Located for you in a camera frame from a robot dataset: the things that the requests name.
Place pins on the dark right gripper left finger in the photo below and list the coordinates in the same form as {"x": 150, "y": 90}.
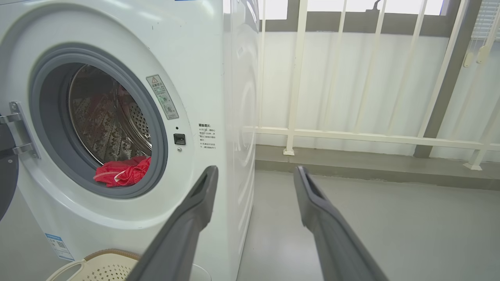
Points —
{"x": 179, "y": 242}

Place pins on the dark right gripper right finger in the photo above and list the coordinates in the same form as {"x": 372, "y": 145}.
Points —
{"x": 336, "y": 246}

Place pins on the red sports jersey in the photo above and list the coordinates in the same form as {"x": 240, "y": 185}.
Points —
{"x": 125, "y": 173}

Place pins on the black round glass washer door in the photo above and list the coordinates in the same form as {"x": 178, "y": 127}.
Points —
{"x": 6, "y": 183}

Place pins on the cream laundry basket brown rim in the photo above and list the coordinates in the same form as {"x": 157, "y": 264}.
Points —
{"x": 105, "y": 267}

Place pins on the black door lock slot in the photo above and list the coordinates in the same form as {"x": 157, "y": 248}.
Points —
{"x": 179, "y": 139}

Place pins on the steel perforated washer drum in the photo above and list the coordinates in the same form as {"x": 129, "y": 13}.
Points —
{"x": 101, "y": 121}

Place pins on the metal door hinge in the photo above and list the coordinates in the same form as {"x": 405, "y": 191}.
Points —
{"x": 23, "y": 125}

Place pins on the white front-load washing machine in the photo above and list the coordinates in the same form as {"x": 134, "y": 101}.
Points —
{"x": 187, "y": 47}

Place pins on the blue energy label sticker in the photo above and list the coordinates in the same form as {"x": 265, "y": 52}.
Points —
{"x": 59, "y": 246}

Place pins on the grey warning sticker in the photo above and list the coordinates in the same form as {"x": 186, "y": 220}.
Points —
{"x": 162, "y": 96}

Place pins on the white metal window railing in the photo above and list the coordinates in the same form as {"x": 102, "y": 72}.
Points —
{"x": 297, "y": 78}

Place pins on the white window blind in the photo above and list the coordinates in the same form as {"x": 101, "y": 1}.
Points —
{"x": 488, "y": 19}

